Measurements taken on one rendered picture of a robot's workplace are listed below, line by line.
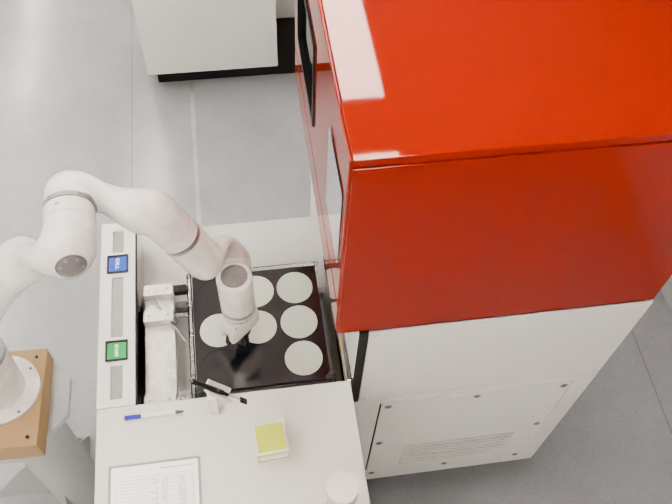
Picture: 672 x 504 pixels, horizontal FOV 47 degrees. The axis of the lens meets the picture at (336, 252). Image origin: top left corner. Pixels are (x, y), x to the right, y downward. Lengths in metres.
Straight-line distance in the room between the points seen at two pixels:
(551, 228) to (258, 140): 2.33
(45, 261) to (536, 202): 0.90
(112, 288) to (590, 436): 1.85
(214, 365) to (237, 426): 0.21
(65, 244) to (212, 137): 2.25
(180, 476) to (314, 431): 0.33
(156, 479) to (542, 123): 1.16
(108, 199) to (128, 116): 2.30
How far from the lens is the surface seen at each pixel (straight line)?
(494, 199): 1.38
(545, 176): 1.36
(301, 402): 1.92
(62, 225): 1.53
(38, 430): 2.08
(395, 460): 2.63
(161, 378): 2.07
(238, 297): 1.78
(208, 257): 1.66
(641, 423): 3.20
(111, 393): 2.00
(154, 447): 1.92
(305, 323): 2.09
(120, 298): 2.12
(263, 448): 1.81
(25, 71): 4.18
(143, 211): 1.53
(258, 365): 2.04
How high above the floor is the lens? 2.75
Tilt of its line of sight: 57 degrees down
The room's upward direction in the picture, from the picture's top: 4 degrees clockwise
